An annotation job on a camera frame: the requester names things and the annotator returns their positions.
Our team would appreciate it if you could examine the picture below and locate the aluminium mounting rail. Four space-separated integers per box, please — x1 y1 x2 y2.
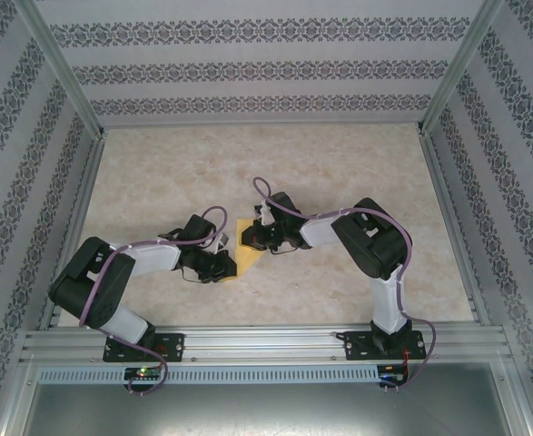
20 324 512 364

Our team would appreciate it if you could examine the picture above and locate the small circuit board green light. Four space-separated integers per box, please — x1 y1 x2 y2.
123 366 163 381

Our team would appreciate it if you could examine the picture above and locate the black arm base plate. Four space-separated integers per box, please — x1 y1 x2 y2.
104 332 186 363
345 330 426 362

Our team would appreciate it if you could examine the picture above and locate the slotted grey cable tray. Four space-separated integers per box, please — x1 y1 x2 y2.
36 365 383 385

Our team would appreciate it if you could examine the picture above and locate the grey metal sheet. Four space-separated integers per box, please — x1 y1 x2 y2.
20 383 521 436

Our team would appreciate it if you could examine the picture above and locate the aluminium frame post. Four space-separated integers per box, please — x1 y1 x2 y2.
18 0 108 140
492 361 533 436
418 0 508 137
0 358 40 436

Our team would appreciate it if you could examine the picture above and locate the aluminium frame side rail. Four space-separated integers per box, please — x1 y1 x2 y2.
38 129 108 331
419 129 492 327

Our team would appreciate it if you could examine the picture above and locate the yellow paper sheet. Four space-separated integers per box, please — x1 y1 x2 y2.
222 218 265 283

